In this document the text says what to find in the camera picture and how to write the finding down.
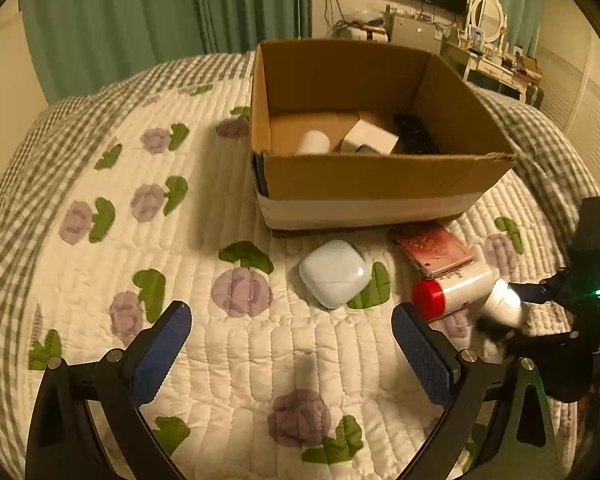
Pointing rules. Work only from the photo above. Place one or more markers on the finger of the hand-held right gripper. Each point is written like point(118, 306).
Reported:
point(535, 342)
point(530, 291)

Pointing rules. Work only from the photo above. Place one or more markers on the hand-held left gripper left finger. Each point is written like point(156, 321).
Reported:
point(162, 355)

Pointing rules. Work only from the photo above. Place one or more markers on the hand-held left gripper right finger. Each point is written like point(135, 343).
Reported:
point(425, 360)

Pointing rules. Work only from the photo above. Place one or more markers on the small white bottle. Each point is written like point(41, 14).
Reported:
point(502, 305)

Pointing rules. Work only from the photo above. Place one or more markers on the cardboard box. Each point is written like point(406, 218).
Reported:
point(360, 160)

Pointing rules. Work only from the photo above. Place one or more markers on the white bottle with red cap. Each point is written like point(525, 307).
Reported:
point(450, 292)

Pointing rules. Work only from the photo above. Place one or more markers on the red notebook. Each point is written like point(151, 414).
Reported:
point(432, 250)

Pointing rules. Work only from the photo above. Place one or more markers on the floral quilt with checked border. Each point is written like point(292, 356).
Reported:
point(130, 240)

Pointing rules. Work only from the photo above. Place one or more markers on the white earbud case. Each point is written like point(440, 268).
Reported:
point(335, 272)

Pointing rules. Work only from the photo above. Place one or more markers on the black remote control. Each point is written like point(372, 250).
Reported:
point(415, 135)

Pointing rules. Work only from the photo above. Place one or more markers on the white panelled wardrobe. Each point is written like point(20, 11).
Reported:
point(582, 90)

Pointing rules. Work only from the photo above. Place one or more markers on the white dressing table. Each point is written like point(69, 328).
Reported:
point(495, 72)

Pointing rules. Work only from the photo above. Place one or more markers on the small white carton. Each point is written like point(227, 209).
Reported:
point(370, 137)

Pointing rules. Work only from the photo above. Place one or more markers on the white cylindrical jar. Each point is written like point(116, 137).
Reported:
point(312, 142)

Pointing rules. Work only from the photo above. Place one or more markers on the white oval vanity mirror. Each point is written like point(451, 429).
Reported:
point(487, 15)

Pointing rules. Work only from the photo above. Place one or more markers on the silver cabinet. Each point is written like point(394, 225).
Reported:
point(416, 32)

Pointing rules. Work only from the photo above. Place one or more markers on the green curtain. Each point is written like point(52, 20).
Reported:
point(517, 0)
point(145, 15)

